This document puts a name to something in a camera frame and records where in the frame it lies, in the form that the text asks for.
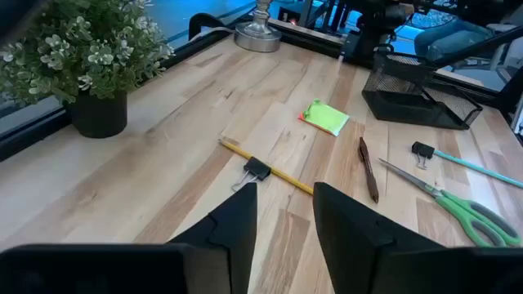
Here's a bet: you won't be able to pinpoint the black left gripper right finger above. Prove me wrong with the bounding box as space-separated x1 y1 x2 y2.
312 182 449 294

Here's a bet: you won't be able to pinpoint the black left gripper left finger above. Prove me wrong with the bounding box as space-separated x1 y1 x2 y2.
169 182 259 294

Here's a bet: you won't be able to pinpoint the black binder clip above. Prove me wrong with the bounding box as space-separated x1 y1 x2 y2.
410 140 436 171
231 156 272 193

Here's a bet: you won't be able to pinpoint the yellow pencil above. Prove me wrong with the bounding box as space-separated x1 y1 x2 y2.
217 138 315 196

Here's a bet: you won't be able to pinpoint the brown pen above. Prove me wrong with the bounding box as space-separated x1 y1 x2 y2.
358 136 380 204

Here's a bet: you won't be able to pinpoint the green handled scissors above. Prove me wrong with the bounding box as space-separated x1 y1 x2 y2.
378 157 523 248

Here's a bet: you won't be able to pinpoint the green sticky note pad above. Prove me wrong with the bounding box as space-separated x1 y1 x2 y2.
297 98 351 137

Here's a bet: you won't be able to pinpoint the black mesh desk organizer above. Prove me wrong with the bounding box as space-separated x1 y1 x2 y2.
361 49 484 131

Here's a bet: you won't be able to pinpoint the teal pen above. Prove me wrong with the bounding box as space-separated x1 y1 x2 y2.
432 149 523 190

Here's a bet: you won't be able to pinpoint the black plant pot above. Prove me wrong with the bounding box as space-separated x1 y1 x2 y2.
64 88 128 139

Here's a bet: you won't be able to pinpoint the white shade silver table lamp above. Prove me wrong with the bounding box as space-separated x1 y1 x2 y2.
233 0 283 53

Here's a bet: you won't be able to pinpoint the black device with red light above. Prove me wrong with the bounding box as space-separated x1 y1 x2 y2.
277 7 302 26

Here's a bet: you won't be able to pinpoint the person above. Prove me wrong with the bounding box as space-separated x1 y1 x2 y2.
413 17 496 62

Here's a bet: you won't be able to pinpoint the green artificial plant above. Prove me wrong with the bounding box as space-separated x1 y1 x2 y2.
0 0 176 106

